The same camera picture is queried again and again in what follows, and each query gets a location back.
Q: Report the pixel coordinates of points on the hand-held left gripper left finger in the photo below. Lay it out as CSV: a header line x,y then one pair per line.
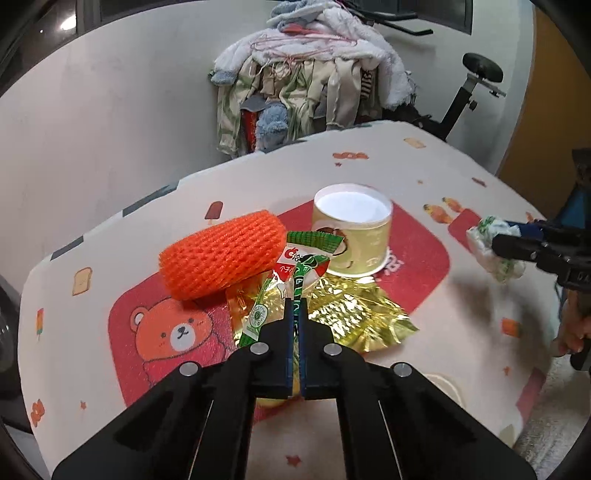
x,y
290,318

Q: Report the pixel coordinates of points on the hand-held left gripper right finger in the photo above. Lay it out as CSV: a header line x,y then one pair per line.
x,y
303,318

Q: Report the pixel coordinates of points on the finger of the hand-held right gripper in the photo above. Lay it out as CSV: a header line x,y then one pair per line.
x,y
512,247
526,228

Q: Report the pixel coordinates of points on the white green wrapper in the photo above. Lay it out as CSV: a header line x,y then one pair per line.
x,y
485,244

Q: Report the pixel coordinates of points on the green and red snack wrapper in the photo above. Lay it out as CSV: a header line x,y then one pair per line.
x,y
300,265

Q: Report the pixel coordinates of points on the person's right forearm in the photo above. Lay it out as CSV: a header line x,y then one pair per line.
x,y
540,410

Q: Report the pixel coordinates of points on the person's right hand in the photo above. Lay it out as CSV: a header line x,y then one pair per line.
x,y
572,325

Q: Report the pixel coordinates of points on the golden foil wrapper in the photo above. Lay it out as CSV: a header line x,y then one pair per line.
x,y
351,314

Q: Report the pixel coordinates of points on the orange foam fruit net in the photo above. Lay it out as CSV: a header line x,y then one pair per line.
x,y
221,254

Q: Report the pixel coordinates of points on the beige paper cup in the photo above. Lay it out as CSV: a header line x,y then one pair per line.
x,y
364,244

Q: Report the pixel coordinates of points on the black exercise bike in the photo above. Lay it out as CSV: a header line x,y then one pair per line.
x,y
461,101

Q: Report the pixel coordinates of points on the bear print table cover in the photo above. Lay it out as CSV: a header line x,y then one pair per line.
x,y
115,230

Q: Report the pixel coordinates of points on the pile of clothes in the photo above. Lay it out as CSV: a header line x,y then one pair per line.
x,y
323,69

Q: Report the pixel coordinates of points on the dark window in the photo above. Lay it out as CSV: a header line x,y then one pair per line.
x,y
138,7

